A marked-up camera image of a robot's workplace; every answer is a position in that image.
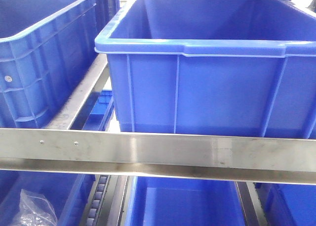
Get blue low side crate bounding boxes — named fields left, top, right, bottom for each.
left=82, top=90, right=114, bottom=131

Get blue plastic crate right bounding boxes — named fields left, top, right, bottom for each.
left=95, top=0, right=316, bottom=139

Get blue plastic crate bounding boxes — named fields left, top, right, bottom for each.
left=0, top=0, right=97, bottom=129
left=95, top=0, right=316, bottom=139
left=95, top=0, right=119, bottom=33

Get blue lower crate centre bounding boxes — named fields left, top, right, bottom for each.
left=125, top=177, right=245, bottom=226

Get roller conveyor track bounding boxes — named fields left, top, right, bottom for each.
left=86, top=175, right=110, bottom=226

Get blue plastic crate left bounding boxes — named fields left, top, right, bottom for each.
left=95, top=0, right=119, bottom=33

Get blue lower crate left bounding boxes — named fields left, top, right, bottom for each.
left=0, top=170, right=95, bottom=226

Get blue plastic crate centre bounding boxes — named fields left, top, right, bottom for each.
left=0, top=0, right=97, bottom=129

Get clear plastic bag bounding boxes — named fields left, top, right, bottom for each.
left=10, top=189, right=58, bottom=226

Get blue lower crate right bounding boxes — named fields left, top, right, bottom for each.
left=255, top=183, right=316, bottom=226

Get stainless steel shelf rail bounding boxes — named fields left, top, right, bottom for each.
left=0, top=54, right=316, bottom=184

